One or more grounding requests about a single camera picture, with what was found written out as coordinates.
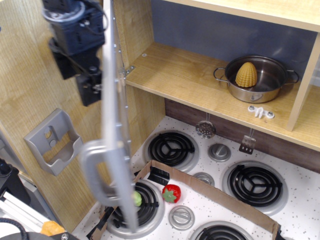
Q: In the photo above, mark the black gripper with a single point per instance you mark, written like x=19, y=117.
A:
x=74, y=47

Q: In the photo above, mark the grey microwave door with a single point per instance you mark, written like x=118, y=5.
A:
x=105, y=162

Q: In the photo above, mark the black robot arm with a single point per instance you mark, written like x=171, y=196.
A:
x=61, y=11

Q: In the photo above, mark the back left stove burner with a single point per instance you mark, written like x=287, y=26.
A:
x=173, y=148

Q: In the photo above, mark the stove burner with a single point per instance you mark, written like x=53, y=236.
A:
x=173, y=148
x=220, y=230
x=256, y=184
x=149, y=214

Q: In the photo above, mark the brown cardboard barrier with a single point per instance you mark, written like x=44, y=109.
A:
x=207, y=203

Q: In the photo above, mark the green toy broccoli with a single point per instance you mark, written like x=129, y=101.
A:
x=137, y=199

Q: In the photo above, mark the hanging metal strainer spoon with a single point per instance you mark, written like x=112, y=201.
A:
x=205, y=128

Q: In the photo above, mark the red toy strawberry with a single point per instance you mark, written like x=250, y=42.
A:
x=171, y=193

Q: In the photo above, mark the front left stove burner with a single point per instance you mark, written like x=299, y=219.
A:
x=149, y=214

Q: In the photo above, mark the orange toy food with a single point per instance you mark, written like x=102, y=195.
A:
x=51, y=228

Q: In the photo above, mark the grey back stove knob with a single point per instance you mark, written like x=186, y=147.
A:
x=219, y=152

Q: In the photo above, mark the grey stove knob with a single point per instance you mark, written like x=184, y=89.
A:
x=181, y=218
x=219, y=152
x=205, y=177

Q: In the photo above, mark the grey middle stove knob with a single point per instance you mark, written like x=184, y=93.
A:
x=205, y=177

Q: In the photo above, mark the yellow toy corn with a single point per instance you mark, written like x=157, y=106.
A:
x=247, y=75

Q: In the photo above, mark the grey front stove knob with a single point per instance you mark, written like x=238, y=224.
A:
x=181, y=218

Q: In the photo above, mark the steel cooking pot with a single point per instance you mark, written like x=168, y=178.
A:
x=271, y=77

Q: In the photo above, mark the hanging metal spatula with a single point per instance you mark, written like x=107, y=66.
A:
x=248, y=142

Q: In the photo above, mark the white door latch clip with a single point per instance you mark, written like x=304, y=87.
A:
x=259, y=112

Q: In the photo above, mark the front right stove burner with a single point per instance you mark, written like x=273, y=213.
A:
x=220, y=230

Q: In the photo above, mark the back right stove burner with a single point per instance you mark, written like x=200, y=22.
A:
x=256, y=184

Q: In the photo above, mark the grey wall phone holder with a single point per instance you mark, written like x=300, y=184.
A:
x=47, y=135

